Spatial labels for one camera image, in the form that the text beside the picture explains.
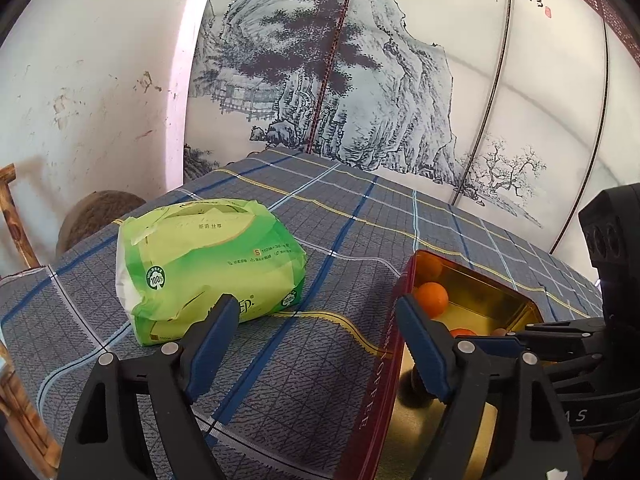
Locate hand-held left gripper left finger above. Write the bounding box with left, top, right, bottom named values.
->
left=59, top=294, right=241, bottom=480

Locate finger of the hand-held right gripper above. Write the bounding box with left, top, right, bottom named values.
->
left=505, top=317, right=607, bottom=357
left=541, top=349, right=608, bottom=397

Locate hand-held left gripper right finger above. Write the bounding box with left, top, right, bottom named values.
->
left=394, top=295, right=584, bottom=480

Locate dark red rectangular tin box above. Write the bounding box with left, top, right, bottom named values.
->
left=357, top=249, right=546, bottom=480

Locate green tissue pack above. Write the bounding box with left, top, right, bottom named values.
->
left=115, top=198, right=308, bottom=347

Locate grey plaid tablecloth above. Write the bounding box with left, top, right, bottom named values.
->
left=0, top=150, right=606, bottom=480

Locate round brown woven object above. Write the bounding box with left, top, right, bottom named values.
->
left=55, top=190, right=146, bottom=256

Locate wooden chair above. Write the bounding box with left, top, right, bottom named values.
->
left=0, top=162, right=63, bottom=480

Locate ink landscape painting screen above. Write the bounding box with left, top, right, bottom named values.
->
left=182, top=0, right=640, bottom=256

